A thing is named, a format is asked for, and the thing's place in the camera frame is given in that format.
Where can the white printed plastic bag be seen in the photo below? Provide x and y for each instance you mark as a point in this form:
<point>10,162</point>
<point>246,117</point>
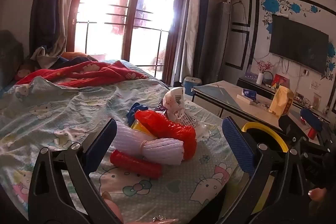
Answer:
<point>176,103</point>

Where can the red can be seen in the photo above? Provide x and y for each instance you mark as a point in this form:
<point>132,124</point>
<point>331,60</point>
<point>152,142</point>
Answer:
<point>312,132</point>

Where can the white vase with red flowers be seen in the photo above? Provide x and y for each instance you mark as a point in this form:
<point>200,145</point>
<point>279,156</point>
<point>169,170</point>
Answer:
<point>260,77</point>

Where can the white coffee table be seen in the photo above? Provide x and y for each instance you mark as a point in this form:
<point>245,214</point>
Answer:
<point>228,98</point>

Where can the orange plush toy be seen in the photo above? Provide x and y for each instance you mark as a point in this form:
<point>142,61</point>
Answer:
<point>76,54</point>

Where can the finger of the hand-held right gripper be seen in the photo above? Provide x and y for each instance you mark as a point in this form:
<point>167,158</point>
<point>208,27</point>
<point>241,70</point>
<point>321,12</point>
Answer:
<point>311,116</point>
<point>288,124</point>

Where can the grey tower air conditioner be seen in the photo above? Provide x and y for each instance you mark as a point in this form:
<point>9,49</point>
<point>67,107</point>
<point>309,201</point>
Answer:
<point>223,37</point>

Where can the red plastic bag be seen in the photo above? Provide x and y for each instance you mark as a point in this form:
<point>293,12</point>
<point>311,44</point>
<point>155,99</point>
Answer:
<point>168,127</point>

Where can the wall mounted television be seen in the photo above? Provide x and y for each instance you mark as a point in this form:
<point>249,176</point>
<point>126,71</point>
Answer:
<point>299,43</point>

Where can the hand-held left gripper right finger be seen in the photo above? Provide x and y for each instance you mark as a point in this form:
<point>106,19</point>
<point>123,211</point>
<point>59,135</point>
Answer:
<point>237,142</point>

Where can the red printed card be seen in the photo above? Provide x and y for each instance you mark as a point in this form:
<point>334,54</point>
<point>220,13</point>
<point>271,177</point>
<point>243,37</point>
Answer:
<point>281,81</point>

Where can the person's right hand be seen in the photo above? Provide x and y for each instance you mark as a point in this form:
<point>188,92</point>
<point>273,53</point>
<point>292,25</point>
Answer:
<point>316,193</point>

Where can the blue wrapper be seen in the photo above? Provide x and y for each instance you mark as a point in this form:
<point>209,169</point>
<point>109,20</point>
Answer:
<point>132,111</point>

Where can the yellow paper bag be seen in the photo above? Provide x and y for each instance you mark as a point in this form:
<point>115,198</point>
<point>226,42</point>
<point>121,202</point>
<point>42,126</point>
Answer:
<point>281,100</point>

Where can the yellow and white wrapper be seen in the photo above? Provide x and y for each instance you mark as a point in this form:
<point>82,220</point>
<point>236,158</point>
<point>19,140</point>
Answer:
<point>136,126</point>

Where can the red printed blanket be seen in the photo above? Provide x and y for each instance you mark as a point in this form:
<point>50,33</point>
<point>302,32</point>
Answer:
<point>78,74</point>

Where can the blue tissue pack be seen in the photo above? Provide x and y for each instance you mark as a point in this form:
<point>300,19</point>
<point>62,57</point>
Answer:
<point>249,94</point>

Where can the wooden framed window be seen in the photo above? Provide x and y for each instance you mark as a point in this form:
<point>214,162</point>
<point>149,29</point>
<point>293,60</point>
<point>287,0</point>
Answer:
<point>138,3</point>

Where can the purple box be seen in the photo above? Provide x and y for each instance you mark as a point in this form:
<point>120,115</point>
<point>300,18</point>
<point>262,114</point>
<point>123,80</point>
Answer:
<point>252,75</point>

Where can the beige crumpled cloth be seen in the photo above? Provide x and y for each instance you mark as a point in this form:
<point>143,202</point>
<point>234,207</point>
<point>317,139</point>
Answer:
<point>43,56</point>

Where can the purple and yellow snack packet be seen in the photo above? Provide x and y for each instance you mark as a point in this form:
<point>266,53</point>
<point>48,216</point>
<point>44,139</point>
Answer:
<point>160,108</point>

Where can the red ribbed tube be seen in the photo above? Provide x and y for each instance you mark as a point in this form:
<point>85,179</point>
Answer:
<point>136,163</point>

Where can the blue flower wall decal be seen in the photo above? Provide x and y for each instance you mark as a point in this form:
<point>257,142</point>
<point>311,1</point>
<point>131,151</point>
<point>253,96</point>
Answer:
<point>273,5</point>

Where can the dark haired doll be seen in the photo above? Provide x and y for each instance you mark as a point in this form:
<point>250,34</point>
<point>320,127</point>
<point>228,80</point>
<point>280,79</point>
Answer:
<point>22,70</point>

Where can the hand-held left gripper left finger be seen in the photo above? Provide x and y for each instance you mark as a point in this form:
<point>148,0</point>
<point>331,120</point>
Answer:
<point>101,145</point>

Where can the person's left hand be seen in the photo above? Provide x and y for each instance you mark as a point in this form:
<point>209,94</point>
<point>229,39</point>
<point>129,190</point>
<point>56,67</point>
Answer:
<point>114,209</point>

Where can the round black framed ornament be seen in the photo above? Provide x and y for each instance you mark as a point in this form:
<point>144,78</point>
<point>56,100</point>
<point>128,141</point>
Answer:
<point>267,78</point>

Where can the yellow rimmed black bin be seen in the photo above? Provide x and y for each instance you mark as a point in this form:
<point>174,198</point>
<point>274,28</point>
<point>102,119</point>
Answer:
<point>281,141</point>

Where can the small blue and white bin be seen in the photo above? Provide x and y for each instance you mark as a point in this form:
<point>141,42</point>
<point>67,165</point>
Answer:
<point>191,83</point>

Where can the cartoon printed bed sheet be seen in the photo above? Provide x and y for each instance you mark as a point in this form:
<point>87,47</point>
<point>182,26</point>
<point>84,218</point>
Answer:
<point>65,108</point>

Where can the grey padded headboard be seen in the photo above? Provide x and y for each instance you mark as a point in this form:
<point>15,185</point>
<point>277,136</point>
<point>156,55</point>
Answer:
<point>8,56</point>

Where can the white foam net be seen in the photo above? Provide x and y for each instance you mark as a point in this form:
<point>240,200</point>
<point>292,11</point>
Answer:
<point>157,146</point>

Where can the blue and beige curtain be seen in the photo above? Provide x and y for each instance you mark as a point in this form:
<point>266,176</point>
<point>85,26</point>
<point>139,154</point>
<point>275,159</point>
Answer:
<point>194,29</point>
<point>50,3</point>

